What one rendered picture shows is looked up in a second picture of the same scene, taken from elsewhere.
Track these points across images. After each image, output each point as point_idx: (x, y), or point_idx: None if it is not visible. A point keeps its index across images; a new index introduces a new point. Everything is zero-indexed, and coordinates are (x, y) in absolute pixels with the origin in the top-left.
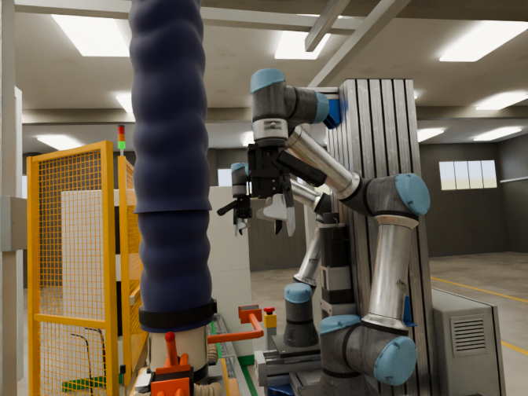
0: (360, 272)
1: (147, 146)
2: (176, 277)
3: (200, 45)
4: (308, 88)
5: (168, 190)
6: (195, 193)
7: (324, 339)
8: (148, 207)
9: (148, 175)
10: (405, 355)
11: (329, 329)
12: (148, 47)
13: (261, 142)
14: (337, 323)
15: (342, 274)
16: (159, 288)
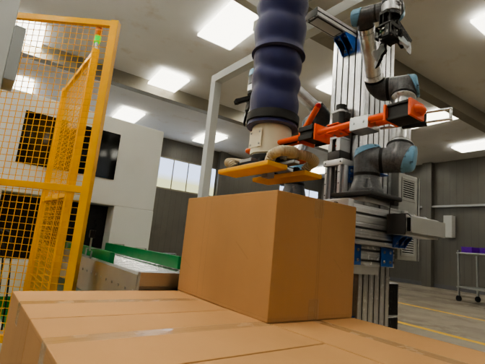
0: (363, 138)
1: (286, 2)
2: (291, 91)
3: None
4: (343, 22)
5: (296, 35)
6: (302, 46)
7: (363, 154)
8: (282, 40)
9: (286, 20)
10: (416, 155)
11: (368, 147)
12: None
13: (392, 10)
14: (373, 144)
15: (346, 142)
16: (281, 93)
